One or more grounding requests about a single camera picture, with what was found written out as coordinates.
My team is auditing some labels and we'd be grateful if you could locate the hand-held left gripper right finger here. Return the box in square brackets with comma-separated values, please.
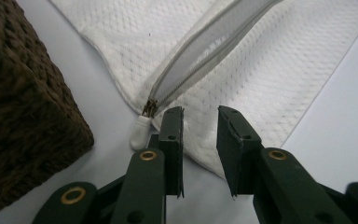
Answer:
[216, 105, 264, 198]

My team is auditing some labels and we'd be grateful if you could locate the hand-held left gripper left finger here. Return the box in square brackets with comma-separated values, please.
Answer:
[158, 106, 185, 199]

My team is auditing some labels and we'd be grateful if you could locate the white mesh laundry bag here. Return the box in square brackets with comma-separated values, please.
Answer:
[49, 0, 358, 180]

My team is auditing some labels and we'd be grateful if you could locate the brown woven basket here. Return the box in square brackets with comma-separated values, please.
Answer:
[0, 0, 95, 223]

